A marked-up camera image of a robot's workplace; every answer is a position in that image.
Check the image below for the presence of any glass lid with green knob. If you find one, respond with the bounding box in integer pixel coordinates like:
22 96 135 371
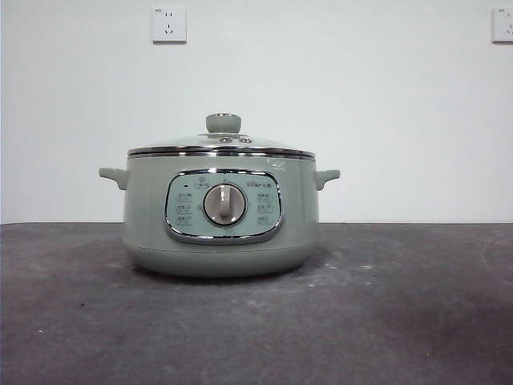
127 113 316 158

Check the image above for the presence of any pale green electric cooking pot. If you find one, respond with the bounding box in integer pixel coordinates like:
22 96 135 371
98 151 341 278

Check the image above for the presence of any white wall socket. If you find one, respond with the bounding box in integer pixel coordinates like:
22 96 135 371
491 6 513 44
151 6 188 45

